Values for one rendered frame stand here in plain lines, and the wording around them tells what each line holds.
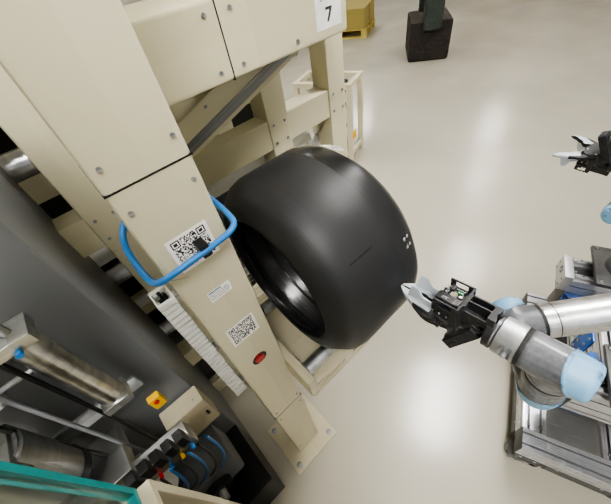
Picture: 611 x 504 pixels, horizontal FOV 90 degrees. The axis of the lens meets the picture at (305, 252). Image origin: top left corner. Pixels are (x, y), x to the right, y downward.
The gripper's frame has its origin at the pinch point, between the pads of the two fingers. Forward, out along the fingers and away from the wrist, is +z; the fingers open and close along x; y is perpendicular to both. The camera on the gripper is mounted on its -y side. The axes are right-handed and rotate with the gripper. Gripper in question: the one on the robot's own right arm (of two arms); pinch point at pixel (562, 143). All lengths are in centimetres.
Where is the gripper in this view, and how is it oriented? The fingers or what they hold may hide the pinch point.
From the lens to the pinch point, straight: 176.0
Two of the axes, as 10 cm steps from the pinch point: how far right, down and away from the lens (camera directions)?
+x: 7.5, -6.2, 2.3
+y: 2.5, 5.9, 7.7
